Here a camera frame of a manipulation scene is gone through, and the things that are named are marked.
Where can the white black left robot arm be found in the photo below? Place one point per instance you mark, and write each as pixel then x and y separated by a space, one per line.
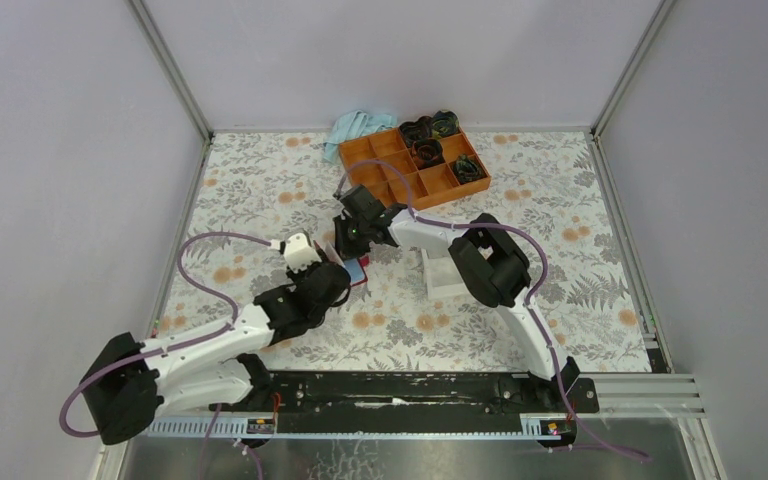
pixel 131 383

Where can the rolled tie dark striped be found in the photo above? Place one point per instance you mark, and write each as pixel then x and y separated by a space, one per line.
pixel 414 131

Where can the floral patterned table mat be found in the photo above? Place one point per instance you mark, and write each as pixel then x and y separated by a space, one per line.
pixel 259 186

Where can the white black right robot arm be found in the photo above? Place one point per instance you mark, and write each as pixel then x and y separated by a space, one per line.
pixel 491 265

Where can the white card box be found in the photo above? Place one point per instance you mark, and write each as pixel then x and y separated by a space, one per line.
pixel 441 276

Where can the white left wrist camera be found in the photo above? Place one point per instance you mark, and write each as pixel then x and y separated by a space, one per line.
pixel 299 252

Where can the rolled tie orange pattern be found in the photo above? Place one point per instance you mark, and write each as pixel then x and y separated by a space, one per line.
pixel 427 154

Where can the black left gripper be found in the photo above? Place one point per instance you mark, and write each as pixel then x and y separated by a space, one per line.
pixel 297 278

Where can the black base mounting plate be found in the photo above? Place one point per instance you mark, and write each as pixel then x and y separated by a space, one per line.
pixel 307 402

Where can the rolled tie green pattern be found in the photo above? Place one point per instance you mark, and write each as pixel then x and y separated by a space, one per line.
pixel 467 169

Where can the orange wooden compartment tray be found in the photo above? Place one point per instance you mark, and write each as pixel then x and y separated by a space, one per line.
pixel 383 164

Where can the rolled tie yellow green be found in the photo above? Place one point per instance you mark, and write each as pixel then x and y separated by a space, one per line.
pixel 444 123

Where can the red leather card holder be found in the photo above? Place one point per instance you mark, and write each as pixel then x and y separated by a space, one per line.
pixel 354 267

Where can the light blue cloth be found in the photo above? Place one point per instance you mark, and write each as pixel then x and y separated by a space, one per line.
pixel 354 125

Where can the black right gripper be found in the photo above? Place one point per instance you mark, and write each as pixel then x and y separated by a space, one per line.
pixel 344 249

